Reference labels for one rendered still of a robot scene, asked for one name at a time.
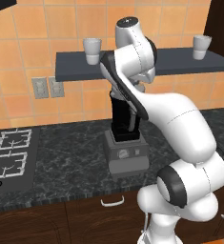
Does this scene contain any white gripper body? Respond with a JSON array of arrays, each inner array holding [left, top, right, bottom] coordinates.
[[132, 70, 156, 93]]

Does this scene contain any grey and black blender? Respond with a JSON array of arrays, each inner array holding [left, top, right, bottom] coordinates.
[[103, 90, 151, 175]]

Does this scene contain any white cup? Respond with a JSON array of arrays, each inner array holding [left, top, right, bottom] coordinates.
[[192, 34, 213, 61], [82, 37, 103, 66]]

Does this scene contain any dark wood drawer front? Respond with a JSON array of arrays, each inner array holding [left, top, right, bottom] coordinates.
[[64, 190, 150, 244]]

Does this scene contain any black hob with white grates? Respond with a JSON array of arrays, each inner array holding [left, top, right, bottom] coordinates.
[[0, 127, 41, 197]]

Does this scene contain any black extractor hood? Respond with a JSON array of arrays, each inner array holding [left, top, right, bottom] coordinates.
[[0, 0, 18, 15]]

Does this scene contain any dark grey wall shelf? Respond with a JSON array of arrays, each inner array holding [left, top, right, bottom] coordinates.
[[54, 47, 224, 83]]

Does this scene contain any grey wall socket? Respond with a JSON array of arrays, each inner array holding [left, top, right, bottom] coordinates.
[[48, 75, 66, 99], [31, 76, 51, 100]]

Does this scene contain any dark wood wall cupboard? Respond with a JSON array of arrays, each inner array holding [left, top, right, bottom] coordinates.
[[202, 0, 224, 62]]

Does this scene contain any white drawer handle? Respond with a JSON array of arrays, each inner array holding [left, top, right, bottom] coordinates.
[[99, 195, 126, 208]]

